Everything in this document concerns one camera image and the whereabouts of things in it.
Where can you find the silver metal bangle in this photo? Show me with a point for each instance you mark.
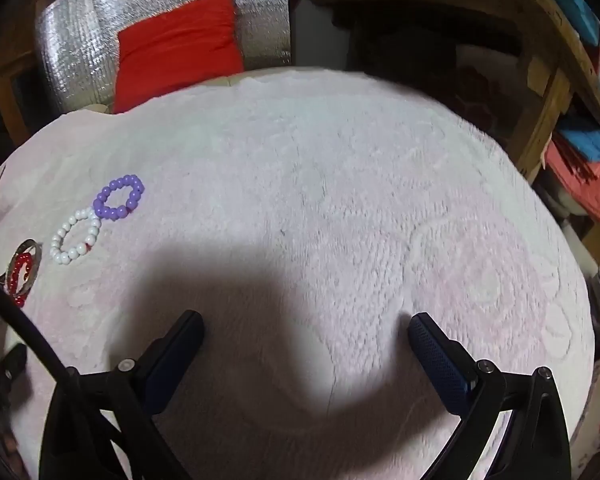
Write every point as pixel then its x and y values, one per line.
pixel 30 249

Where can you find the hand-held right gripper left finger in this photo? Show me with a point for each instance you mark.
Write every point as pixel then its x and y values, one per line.
pixel 180 345

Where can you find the blue box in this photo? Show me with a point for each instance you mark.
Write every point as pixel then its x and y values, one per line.
pixel 582 15

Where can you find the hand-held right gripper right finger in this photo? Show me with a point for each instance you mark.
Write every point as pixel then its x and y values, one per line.
pixel 437 360

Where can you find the silver foil insulation sheet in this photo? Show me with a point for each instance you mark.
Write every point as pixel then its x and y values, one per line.
pixel 80 45

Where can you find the red pillow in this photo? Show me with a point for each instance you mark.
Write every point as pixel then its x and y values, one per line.
pixel 180 45

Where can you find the white fluffy blanket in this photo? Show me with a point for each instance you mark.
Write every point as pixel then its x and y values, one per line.
pixel 330 185

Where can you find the stack of blue red sheets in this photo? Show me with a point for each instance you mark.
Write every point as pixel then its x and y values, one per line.
pixel 587 160

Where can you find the wooden shelf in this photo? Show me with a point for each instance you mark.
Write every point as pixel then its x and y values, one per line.
pixel 545 60

